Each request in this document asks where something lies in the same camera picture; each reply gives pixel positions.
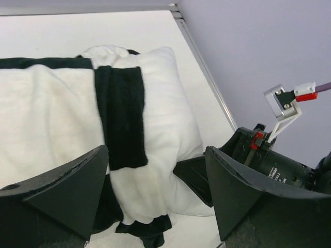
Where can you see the aluminium right side rail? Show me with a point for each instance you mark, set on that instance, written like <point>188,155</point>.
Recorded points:
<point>181,23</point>

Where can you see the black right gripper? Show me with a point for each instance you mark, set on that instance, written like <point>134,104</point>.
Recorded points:
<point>252,148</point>

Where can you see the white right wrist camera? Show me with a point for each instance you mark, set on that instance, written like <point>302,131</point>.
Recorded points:
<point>284,104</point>

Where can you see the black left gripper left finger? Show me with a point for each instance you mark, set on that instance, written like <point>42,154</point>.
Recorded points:
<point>55,206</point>

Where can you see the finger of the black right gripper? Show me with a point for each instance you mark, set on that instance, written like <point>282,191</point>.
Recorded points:
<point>194,174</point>

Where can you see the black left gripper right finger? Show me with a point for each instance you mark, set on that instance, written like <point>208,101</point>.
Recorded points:
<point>248,204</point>

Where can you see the black white checkered pillowcase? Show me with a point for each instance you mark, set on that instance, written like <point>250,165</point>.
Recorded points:
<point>54,110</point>

